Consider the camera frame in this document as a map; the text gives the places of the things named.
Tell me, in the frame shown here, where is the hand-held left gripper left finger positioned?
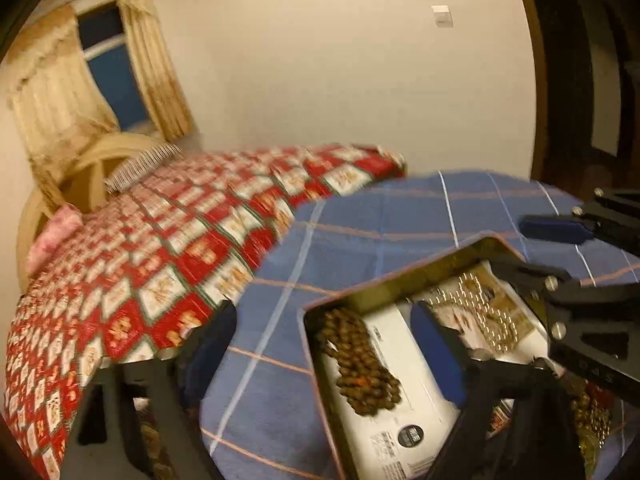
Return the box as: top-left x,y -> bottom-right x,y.
65,302 -> 239,480

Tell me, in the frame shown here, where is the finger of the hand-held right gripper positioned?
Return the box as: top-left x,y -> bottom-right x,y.
519,186 -> 640,262
492,252 -> 640,395

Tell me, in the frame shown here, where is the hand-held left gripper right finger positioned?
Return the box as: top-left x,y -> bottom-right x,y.
409,301 -> 587,480

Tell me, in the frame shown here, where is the rectangular metal tin box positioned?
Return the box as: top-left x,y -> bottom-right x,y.
302,234 -> 616,480

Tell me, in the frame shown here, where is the yellow bead bracelet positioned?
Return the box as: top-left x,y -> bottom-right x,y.
571,391 -> 614,467

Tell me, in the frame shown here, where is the bed with red patterned quilt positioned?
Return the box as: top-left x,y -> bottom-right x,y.
5,144 -> 407,480

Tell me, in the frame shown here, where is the blue plaid tablecloth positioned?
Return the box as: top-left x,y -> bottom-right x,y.
200,170 -> 640,480

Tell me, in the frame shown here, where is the dark wooden door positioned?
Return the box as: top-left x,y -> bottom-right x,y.
510,0 -> 640,196

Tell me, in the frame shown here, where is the pink pillow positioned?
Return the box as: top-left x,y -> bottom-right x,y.
25,205 -> 84,276

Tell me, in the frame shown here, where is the striped pillow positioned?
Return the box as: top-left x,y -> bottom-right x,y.
105,143 -> 183,194

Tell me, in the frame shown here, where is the cream wooden headboard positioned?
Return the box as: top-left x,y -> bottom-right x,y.
17,132 -> 162,281

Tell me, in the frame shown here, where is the narrow beige curtain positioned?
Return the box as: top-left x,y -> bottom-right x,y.
117,0 -> 194,142

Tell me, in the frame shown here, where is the window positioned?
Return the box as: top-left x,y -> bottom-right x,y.
75,0 -> 154,129

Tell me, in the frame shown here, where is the wide beige curtain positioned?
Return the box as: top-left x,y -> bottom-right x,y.
5,4 -> 119,211

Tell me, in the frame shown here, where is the small gold bead chain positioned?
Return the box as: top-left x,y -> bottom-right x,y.
435,266 -> 534,356

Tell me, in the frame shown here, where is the brown bead bracelet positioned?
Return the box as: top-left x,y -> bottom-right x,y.
320,308 -> 404,417

